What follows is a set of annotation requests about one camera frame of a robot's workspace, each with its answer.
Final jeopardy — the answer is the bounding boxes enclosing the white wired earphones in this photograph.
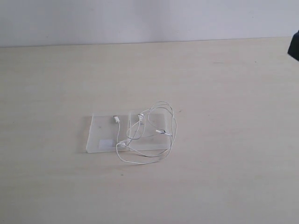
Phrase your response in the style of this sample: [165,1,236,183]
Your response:
[114,101,178,165]

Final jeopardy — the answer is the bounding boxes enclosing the clear plastic hinged case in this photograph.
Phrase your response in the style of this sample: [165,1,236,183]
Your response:
[85,111,171,154]

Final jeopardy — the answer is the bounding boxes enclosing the small white paper label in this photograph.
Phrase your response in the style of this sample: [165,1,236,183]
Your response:
[99,140,114,150]

